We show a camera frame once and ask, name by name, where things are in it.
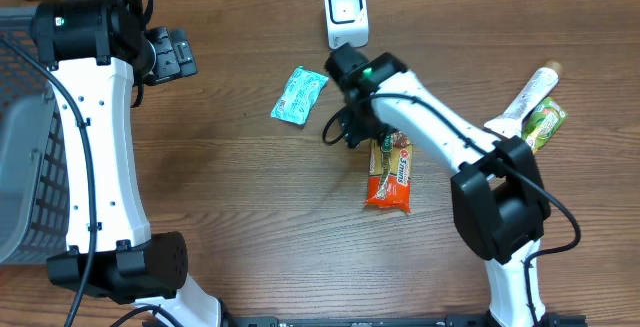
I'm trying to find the teal tissue packet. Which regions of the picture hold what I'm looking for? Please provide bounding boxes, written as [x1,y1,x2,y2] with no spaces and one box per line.
[270,66,328,126]

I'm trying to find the red spaghetti packet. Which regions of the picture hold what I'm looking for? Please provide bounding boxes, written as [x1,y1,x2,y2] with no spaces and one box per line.
[365,132,413,213]

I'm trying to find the white cream tube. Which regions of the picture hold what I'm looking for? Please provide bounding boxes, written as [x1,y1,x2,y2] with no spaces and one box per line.
[484,60,563,138]

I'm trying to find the green snack carton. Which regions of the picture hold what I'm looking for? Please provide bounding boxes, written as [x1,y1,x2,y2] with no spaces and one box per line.
[522,97,567,153]

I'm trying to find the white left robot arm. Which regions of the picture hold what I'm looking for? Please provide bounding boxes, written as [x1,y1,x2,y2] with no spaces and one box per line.
[31,0,229,326]

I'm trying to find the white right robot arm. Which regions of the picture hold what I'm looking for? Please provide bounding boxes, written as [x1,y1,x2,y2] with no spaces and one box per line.
[325,44,550,326]

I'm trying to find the white barcode scanner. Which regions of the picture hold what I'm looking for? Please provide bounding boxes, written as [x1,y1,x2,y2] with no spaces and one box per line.
[324,0,369,49]

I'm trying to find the grey plastic shopping basket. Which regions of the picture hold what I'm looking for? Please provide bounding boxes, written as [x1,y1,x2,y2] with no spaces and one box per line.
[0,6,71,266]

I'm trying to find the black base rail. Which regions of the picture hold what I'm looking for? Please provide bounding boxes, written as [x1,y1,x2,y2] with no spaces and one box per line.
[234,314,491,327]

